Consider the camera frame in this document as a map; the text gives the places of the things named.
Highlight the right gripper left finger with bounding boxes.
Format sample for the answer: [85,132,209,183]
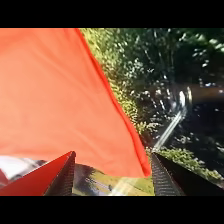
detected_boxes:
[0,150,77,197]

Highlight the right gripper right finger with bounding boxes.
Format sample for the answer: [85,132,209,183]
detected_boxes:
[150,152,224,197]

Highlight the orange T-shirt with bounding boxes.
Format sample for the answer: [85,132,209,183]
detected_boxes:
[0,27,152,179]

